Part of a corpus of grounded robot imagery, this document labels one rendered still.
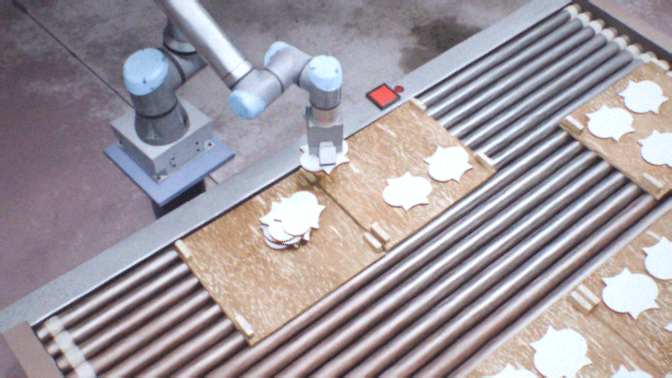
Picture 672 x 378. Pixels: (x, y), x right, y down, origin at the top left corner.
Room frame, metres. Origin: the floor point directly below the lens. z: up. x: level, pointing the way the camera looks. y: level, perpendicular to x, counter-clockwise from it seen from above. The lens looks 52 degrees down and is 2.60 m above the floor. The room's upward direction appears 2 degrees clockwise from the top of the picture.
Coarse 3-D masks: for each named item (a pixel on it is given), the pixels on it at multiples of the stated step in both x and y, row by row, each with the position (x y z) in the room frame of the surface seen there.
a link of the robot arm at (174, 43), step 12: (168, 24) 1.55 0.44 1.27; (168, 36) 1.55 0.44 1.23; (180, 36) 1.53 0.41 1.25; (168, 48) 1.53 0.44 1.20; (180, 48) 1.52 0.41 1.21; (192, 48) 1.53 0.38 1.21; (180, 60) 1.52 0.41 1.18; (192, 60) 1.53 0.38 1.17; (204, 60) 1.56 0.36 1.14; (192, 72) 1.52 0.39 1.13
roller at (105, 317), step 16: (576, 16) 2.07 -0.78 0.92; (592, 16) 2.07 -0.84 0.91; (560, 32) 1.98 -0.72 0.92; (528, 48) 1.90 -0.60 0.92; (544, 48) 1.91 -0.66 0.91; (512, 64) 1.83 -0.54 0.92; (480, 80) 1.75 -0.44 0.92; (496, 80) 1.77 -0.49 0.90; (448, 96) 1.68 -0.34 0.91; (464, 96) 1.68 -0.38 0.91; (432, 112) 1.61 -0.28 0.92; (448, 112) 1.64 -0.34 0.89; (176, 272) 1.03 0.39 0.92; (192, 272) 1.05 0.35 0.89; (144, 288) 0.98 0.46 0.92; (160, 288) 0.99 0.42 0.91; (112, 304) 0.94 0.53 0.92; (128, 304) 0.94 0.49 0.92; (96, 320) 0.89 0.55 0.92; (112, 320) 0.90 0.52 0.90; (64, 336) 0.84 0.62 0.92; (80, 336) 0.85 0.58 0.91; (64, 352) 0.82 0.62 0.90
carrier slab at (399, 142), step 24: (384, 120) 1.55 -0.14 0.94; (408, 120) 1.56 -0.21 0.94; (432, 120) 1.56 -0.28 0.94; (360, 144) 1.46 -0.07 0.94; (384, 144) 1.46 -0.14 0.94; (408, 144) 1.46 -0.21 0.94; (432, 144) 1.47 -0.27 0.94; (456, 144) 1.47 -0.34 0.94; (336, 168) 1.37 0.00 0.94; (360, 168) 1.37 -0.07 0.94; (384, 168) 1.37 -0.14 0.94; (408, 168) 1.38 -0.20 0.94; (480, 168) 1.38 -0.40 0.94; (336, 192) 1.28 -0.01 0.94; (360, 192) 1.29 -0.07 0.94; (432, 192) 1.30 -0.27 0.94; (456, 192) 1.30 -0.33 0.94; (360, 216) 1.21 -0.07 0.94; (384, 216) 1.21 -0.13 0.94; (408, 216) 1.21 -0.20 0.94; (432, 216) 1.22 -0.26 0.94
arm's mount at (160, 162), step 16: (128, 112) 1.52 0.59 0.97; (192, 112) 1.52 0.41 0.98; (112, 128) 1.48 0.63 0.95; (128, 128) 1.46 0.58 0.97; (192, 128) 1.46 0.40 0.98; (208, 128) 1.48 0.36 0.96; (128, 144) 1.43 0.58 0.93; (144, 144) 1.40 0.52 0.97; (176, 144) 1.40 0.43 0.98; (192, 144) 1.43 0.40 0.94; (208, 144) 1.48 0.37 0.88; (144, 160) 1.38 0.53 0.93; (160, 160) 1.36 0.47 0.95; (176, 160) 1.39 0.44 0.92; (192, 160) 1.43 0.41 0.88; (160, 176) 1.36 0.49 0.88
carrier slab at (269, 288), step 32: (288, 192) 1.28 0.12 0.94; (320, 192) 1.28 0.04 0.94; (224, 224) 1.17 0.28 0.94; (256, 224) 1.17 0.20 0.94; (320, 224) 1.18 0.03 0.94; (352, 224) 1.18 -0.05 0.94; (224, 256) 1.07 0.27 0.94; (256, 256) 1.07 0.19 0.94; (288, 256) 1.08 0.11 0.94; (320, 256) 1.08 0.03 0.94; (352, 256) 1.08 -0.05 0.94; (384, 256) 1.09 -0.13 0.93; (224, 288) 0.98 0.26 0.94; (256, 288) 0.98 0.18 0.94; (288, 288) 0.98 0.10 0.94; (320, 288) 0.99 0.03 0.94; (256, 320) 0.89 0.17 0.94; (288, 320) 0.90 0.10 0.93
